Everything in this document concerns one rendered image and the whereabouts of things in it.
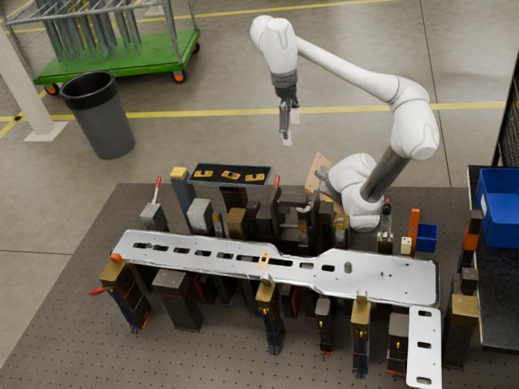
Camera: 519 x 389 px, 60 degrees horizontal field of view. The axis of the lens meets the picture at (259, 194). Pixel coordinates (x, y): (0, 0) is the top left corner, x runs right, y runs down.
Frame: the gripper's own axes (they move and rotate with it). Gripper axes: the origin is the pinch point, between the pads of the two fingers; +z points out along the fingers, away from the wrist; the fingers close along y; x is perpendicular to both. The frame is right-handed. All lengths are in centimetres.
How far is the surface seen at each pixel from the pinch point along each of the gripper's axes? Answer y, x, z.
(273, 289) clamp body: 42, -2, 42
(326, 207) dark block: 3.6, 11.6, 34.1
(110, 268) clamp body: 44, -71, 40
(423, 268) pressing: 20, 50, 46
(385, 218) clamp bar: 9.8, 35.4, 31.2
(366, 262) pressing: 20, 29, 46
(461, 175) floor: -155, 83, 146
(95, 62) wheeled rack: -298, -326, 117
